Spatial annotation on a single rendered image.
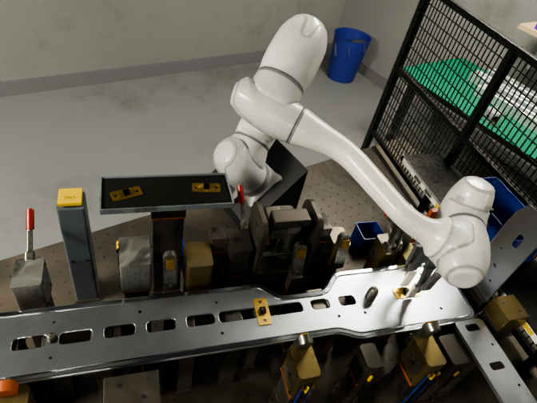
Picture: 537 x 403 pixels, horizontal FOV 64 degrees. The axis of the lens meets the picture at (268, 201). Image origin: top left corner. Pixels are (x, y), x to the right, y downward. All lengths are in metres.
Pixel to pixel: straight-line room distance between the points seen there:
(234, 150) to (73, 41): 2.56
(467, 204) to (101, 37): 3.37
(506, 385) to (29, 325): 1.25
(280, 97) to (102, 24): 3.00
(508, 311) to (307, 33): 0.99
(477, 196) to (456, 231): 0.13
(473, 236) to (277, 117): 0.52
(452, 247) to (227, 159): 0.89
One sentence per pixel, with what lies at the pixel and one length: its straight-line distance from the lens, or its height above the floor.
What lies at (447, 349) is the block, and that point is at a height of 0.98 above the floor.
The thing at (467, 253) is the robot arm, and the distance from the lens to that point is 1.00.
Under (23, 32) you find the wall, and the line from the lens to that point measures 3.84.
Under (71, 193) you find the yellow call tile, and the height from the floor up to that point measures 1.16.
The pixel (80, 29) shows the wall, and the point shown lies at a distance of 3.91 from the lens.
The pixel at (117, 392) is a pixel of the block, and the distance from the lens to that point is 1.08.
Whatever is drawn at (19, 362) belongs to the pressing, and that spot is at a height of 1.00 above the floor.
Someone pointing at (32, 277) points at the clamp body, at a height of 1.06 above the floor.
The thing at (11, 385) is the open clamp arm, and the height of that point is 1.10.
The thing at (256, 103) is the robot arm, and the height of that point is 1.50.
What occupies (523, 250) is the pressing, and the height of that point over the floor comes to 1.23.
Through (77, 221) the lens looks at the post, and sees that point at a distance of 1.30.
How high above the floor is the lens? 2.02
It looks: 42 degrees down
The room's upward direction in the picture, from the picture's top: 14 degrees clockwise
